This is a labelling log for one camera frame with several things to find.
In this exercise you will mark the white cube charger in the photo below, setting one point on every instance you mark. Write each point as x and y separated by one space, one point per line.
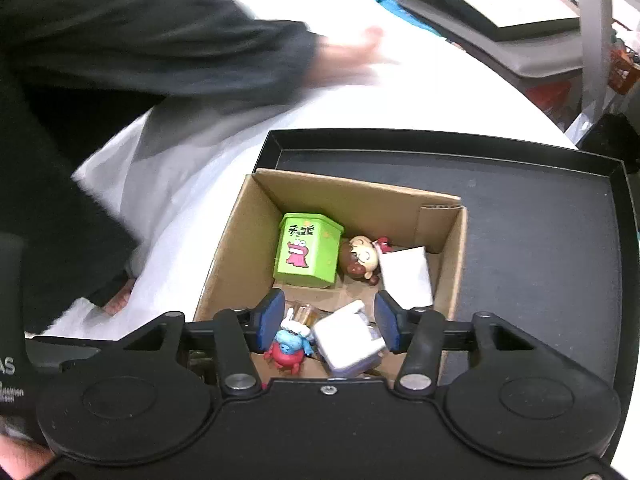
405 276

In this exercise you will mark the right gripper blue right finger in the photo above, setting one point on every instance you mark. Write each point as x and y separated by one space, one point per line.
418 334

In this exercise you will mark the grey chair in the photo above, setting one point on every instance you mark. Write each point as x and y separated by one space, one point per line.
525 41

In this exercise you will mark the green cartoon tin box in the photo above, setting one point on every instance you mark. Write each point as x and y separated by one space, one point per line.
308 250

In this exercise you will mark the red crab keychain toy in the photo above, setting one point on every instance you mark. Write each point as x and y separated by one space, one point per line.
294 340

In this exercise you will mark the person right hand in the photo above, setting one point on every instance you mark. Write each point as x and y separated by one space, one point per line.
20 458

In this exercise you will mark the lilac toaster shaped toy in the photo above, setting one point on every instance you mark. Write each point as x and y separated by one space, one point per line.
349 344

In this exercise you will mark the red storage basket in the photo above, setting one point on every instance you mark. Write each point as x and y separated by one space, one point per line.
624 72

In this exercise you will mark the person left hand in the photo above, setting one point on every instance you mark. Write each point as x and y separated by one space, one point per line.
338 60

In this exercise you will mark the black tray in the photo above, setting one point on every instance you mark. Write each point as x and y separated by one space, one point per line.
552 239

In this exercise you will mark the black sleeve forearm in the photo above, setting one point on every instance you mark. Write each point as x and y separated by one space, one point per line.
76 72

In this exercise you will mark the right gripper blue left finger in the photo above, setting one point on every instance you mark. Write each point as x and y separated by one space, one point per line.
240 333

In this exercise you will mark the brown cardboard box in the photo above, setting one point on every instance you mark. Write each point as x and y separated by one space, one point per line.
241 273

